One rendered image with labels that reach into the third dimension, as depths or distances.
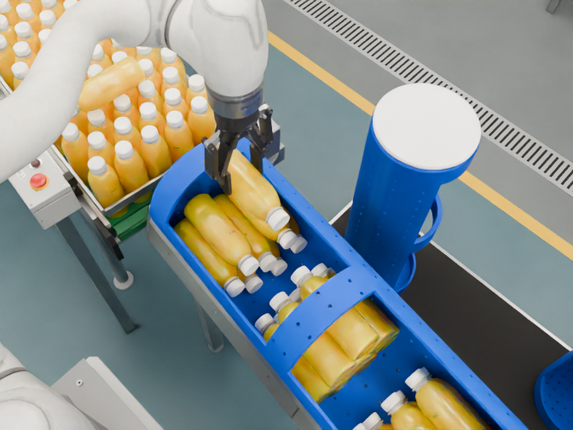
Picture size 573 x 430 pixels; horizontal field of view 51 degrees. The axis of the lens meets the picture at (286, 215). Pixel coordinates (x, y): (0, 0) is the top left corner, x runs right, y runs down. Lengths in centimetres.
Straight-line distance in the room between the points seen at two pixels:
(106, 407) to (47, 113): 72
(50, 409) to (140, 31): 57
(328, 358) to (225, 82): 56
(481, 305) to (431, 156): 97
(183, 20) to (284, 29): 244
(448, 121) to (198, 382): 133
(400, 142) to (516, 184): 140
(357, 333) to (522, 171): 192
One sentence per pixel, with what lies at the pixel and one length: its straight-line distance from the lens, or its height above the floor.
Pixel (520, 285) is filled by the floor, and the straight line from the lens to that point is 265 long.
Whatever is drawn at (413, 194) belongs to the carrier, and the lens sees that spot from 162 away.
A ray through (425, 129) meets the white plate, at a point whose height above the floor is 104.
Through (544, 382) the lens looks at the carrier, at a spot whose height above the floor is 16.
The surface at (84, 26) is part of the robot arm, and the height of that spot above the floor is 172.
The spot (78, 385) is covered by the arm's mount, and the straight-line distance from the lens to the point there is 126.
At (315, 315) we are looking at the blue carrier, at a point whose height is 123.
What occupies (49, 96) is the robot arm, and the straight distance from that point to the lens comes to 67.
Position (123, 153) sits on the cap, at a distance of 145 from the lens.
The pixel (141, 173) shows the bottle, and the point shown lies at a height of 102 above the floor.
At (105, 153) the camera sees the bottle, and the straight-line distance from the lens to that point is 151.
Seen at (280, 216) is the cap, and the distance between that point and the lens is 110.
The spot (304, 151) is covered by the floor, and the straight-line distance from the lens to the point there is 278.
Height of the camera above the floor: 225
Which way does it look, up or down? 60 degrees down
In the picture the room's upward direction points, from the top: 2 degrees clockwise
